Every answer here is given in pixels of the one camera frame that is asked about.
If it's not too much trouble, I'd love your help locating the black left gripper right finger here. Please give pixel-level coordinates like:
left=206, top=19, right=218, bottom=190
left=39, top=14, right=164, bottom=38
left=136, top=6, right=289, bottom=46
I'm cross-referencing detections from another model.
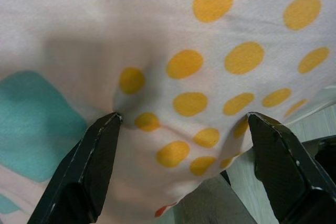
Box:
left=246, top=111, right=336, bottom=224

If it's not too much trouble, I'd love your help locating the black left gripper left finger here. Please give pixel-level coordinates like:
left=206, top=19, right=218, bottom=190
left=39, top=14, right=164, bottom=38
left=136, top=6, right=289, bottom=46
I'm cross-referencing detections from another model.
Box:
left=26, top=112, right=124, bottom=224

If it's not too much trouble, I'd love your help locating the pink pillow with coloured spots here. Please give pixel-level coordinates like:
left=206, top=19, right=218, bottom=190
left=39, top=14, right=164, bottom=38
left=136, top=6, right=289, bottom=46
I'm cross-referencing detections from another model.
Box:
left=0, top=0, right=336, bottom=218

